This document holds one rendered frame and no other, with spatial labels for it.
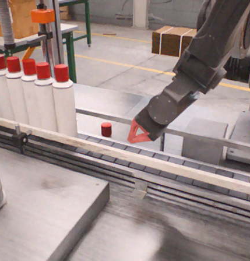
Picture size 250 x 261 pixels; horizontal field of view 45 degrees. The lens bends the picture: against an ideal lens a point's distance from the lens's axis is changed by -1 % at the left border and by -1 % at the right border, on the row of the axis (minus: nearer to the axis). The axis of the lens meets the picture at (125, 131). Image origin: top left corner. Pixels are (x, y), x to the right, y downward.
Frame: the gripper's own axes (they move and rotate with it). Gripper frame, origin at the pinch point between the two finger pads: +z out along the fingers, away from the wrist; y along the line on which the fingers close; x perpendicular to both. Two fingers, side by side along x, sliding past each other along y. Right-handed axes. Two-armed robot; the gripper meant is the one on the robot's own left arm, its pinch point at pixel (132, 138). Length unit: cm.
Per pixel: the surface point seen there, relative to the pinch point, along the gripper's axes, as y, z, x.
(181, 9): -546, 134, -84
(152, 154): -2.8, 1.5, 6.6
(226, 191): 3.2, -10.7, 21.5
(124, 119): -3.1, 0.2, -4.7
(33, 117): 2.4, 17.9, -22.1
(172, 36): -381, 121, -46
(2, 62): 0.5, 13.4, -38.0
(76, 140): 4.5, 9.9, -9.2
